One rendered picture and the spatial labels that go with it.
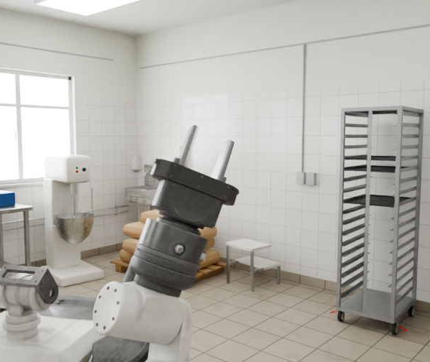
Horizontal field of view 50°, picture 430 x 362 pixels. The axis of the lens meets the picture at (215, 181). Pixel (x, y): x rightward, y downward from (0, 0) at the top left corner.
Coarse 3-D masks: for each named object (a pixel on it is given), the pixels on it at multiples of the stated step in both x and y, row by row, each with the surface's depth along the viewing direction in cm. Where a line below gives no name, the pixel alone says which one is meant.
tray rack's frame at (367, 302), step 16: (352, 112) 391; (368, 112) 420; (384, 112) 417; (400, 112) 350; (416, 112) 388; (368, 128) 366; (400, 128) 351; (368, 144) 367; (400, 144) 352; (368, 160) 368; (400, 160) 353; (368, 176) 369; (400, 176) 355; (368, 192) 370; (368, 208) 371; (368, 224) 372; (336, 304) 394; (352, 304) 400; (368, 304) 400; (384, 304) 400; (400, 304) 400; (384, 320) 369
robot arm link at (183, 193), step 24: (168, 168) 60; (168, 192) 60; (192, 192) 61; (216, 192) 62; (168, 216) 60; (192, 216) 61; (216, 216) 62; (144, 240) 60; (168, 240) 58; (192, 240) 59; (192, 264) 59
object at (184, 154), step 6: (192, 126) 63; (198, 126) 63; (192, 132) 63; (186, 138) 64; (192, 138) 63; (186, 144) 62; (192, 144) 62; (180, 150) 64; (186, 150) 62; (180, 156) 63; (186, 156) 62; (180, 162) 62; (186, 162) 62
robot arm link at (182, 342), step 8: (184, 320) 61; (192, 320) 62; (184, 328) 61; (176, 336) 61; (184, 336) 61; (152, 344) 64; (168, 344) 61; (176, 344) 60; (184, 344) 60; (152, 352) 63; (160, 352) 62; (168, 352) 61; (176, 352) 60; (184, 352) 60; (152, 360) 62; (160, 360) 61; (168, 360) 60; (176, 360) 59; (184, 360) 60
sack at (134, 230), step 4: (128, 224) 547; (132, 224) 544; (136, 224) 544; (140, 224) 544; (144, 224) 544; (124, 228) 544; (128, 228) 541; (132, 228) 536; (136, 228) 532; (140, 228) 528; (124, 232) 544; (128, 232) 540; (132, 232) 535; (136, 232) 531; (140, 232) 526; (132, 236) 538; (136, 236) 533
